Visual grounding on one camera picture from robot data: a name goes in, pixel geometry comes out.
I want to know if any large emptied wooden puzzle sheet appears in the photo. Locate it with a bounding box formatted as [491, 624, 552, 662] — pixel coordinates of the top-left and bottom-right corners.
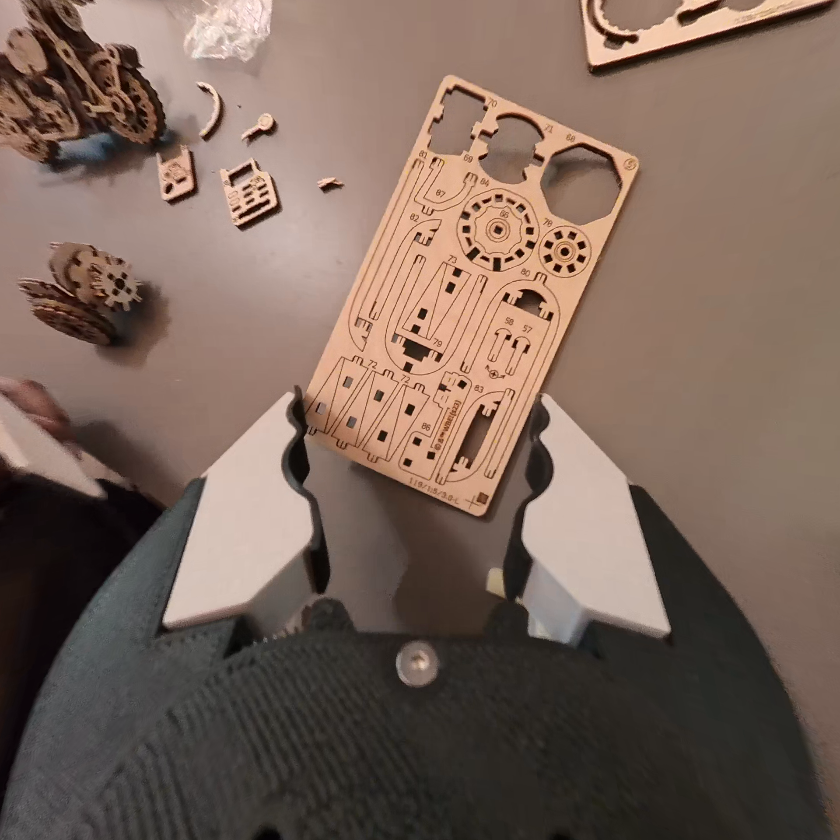
[581, 0, 834, 73]

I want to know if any grey desk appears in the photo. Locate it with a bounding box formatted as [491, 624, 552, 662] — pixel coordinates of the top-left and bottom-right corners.
[0, 0, 840, 742]

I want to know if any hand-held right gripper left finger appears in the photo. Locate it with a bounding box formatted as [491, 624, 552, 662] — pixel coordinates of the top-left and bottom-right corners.
[161, 386, 330, 642]

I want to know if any wooden gear assembly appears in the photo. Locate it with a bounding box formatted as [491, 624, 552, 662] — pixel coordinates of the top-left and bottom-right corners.
[18, 241, 142, 345]

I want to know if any wooden grille piece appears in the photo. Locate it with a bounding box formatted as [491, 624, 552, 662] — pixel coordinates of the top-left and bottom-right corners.
[220, 157, 280, 228]

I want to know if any small rectangular wooden piece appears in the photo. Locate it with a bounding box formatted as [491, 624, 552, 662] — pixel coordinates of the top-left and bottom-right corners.
[157, 146, 196, 203]

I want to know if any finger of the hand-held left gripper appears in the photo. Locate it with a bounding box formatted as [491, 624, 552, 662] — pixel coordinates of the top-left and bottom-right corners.
[0, 397, 109, 500]

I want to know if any wooden puzzle sheet with parts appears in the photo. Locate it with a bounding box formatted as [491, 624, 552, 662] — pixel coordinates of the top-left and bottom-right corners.
[301, 74, 642, 519]

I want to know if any curved wooden piece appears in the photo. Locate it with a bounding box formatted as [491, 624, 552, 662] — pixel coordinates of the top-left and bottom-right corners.
[197, 82, 224, 139]

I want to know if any person's left hand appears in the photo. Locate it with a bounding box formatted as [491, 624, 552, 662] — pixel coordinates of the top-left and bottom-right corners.
[0, 377, 76, 454]

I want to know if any person's leg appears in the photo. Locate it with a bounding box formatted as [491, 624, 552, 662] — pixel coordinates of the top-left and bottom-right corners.
[0, 472, 165, 788]

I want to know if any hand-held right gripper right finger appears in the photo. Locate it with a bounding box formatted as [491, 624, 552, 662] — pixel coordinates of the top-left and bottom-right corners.
[502, 392, 672, 648]

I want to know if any clear plastic bag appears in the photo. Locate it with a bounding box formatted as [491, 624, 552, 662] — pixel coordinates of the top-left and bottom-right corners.
[184, 0, 273, 61]

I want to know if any wooden motorcycle model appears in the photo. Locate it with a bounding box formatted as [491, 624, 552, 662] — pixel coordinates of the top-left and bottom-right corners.
[0, 0, 168, 165]

